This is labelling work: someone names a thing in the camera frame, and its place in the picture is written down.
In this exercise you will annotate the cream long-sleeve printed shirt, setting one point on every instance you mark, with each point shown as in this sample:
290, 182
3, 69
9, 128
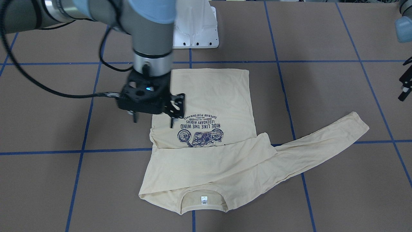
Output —
213, 157

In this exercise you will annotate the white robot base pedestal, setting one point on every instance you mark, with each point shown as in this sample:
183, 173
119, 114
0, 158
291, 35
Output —
196, 25

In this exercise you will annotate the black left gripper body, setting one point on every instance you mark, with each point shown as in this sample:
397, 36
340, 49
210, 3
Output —
406, 81

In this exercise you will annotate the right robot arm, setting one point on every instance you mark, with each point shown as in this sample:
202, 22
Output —
150, 23

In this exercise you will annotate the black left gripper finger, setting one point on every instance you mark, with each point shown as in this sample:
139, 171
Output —
402, 97

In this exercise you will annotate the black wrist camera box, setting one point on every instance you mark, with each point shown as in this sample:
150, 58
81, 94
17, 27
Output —
140, 100

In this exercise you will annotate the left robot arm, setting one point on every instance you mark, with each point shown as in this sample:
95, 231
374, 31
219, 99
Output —
403, 27

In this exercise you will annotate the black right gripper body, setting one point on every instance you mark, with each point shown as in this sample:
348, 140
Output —
176, 105

